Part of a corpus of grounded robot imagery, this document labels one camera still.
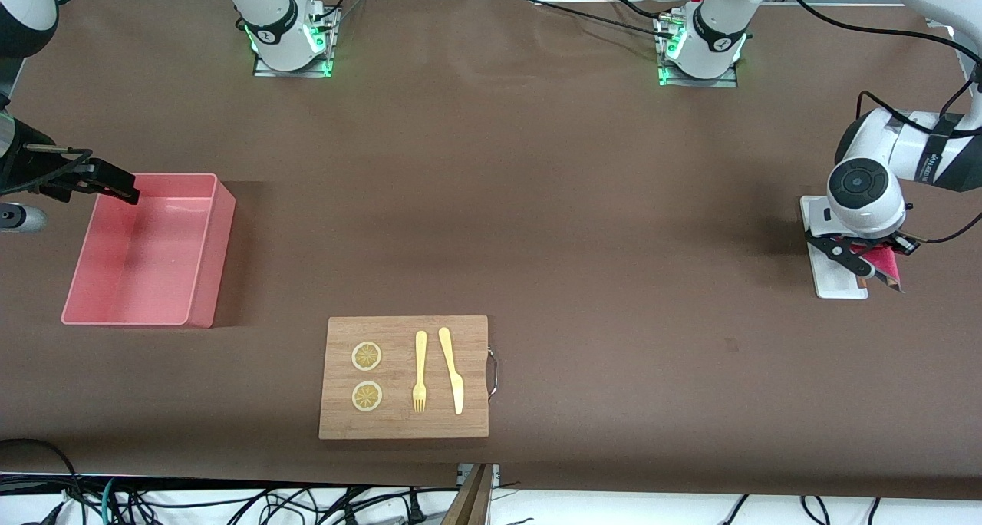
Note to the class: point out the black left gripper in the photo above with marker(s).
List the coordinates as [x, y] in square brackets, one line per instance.
[894, 242]

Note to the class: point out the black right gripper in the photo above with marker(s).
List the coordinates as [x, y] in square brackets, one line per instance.
[23, 163]

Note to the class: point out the red and grey cloth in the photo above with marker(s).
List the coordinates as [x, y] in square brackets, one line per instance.
[886, 265]

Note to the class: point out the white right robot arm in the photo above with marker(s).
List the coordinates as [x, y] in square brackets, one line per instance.
[268, 11]

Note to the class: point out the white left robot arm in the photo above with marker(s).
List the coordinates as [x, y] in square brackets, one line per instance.
[859, 187]

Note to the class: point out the white rectangular tray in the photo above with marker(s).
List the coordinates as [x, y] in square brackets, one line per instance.
[832, 285]

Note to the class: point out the pink plastic bin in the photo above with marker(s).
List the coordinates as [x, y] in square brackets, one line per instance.
[146, 256]

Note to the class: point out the yellow lemon slice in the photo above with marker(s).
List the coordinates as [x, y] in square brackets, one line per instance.
[367, 396]
[367, 356]

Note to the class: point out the yellow plastic fork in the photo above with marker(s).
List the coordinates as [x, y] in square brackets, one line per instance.
[420, 348]

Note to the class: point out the wooden cutting board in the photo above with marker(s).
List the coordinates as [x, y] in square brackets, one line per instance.
[399, 425]

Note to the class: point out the yellow plastic knife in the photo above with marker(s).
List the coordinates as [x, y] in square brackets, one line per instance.
[456, 391]

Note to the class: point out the brown wooden plank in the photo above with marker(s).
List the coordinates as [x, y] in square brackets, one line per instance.
[472, 502]

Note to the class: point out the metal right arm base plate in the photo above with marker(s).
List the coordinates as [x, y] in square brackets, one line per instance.
[291, 74]

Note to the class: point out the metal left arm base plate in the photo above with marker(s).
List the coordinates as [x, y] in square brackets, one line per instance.
[698, 83]

